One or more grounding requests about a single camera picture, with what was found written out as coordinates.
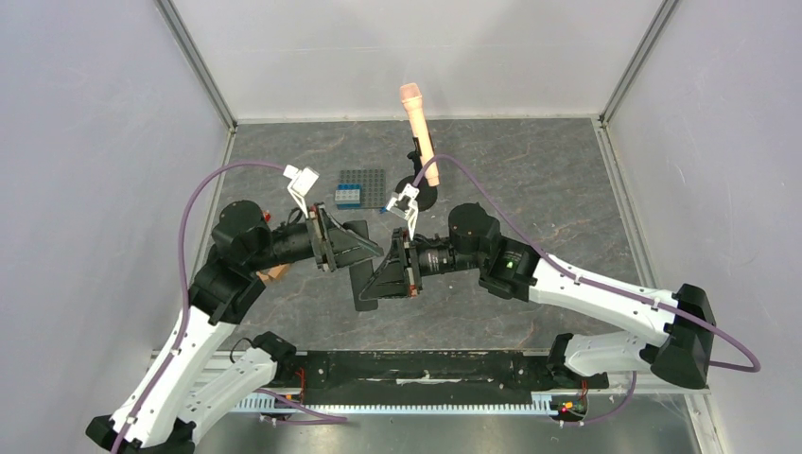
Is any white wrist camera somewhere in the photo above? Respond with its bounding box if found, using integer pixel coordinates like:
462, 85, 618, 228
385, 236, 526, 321
283, 165, 320, 218
385, 183, 419, 237

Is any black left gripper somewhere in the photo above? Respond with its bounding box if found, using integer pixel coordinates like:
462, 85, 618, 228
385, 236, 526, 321
248, 201, 384, 271

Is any white slotted cable duct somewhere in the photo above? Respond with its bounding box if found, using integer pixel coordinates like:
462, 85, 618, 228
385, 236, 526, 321
231, 393, 561, 417

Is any grey brick baseplate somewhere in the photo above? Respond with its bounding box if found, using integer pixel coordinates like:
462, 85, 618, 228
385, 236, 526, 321
337, 168, 387, 209

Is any blue grey toy brick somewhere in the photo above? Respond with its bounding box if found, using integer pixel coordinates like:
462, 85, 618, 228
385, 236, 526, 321
334, 183, 362, 209

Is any black mounting base plate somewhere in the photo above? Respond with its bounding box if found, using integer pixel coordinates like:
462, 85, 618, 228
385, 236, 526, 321
269, 350, 609, 406

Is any black microphone stand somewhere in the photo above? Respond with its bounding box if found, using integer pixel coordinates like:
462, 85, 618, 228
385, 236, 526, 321
394, 137, 438, 212

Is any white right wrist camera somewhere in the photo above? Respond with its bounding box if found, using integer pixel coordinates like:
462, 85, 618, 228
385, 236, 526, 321
385, 183, 419, 237

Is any pink toy microphone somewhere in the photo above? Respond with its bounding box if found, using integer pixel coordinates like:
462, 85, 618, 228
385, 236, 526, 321
399, 82, 440, 187

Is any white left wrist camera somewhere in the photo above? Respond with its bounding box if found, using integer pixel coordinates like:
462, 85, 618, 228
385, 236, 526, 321
283, 165, 320, 218

